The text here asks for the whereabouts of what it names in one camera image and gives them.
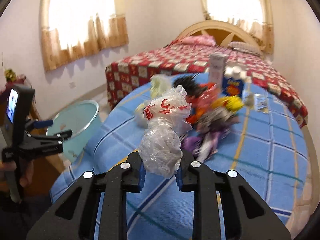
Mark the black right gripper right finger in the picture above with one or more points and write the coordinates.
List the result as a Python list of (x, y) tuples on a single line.
[(226, 205)]

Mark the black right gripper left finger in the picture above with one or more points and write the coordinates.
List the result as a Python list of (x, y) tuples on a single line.
[(93, 203)]

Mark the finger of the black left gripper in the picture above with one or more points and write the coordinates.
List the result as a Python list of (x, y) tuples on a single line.
[(63, 135), (36, 124)]

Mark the purple snack wrapper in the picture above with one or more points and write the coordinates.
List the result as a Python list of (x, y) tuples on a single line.
[(204, 146)]

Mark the clear plastic bag red print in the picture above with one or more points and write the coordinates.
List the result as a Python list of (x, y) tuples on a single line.
[(160, 147)]

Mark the yellow-green plastic wrapper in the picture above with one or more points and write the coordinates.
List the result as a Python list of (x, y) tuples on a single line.
[(159, 84)]

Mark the yellow snack wrapper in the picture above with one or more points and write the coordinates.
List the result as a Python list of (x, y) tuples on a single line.
[(231, 103)]

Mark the light blue trash bin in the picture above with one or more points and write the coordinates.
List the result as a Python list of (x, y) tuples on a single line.
[(83, 120)]

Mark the blue plaid bed sheet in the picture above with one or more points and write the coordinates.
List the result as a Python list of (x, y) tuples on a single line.
[(267, 149)]

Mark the grey crumpled wrapper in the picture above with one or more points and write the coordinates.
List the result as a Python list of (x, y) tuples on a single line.
[(216, 120)]

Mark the foil sachet packets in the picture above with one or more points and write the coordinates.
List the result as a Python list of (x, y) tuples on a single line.
[(255, 102)]

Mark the left window curtain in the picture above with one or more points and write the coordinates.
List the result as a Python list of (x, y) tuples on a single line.
[(73, 29)]

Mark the window curtain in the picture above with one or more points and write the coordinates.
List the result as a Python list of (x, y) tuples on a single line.
[(252, 16), (73, 29)]

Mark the blue milk carton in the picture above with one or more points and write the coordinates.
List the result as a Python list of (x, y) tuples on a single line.
[(234, 81)]

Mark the red checkered bedspread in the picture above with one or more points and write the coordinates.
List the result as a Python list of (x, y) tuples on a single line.
[(125, 75)]

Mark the white tall carton box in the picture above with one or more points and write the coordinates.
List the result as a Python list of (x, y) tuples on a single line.
[(217, 64)]

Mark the pink pillow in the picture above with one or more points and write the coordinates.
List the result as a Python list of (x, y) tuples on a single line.
[(201, 40)]

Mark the striped grey pillow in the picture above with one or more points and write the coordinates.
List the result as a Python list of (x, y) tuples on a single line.
[(245, 48)]

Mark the cream wooden headboard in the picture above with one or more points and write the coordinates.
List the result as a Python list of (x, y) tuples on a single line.
[(223, 32)]

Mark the right window curtain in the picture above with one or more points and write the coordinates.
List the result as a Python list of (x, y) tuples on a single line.
[(252, 16)]

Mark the wall power socket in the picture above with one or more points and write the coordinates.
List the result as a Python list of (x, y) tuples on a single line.
[(72, 85)]

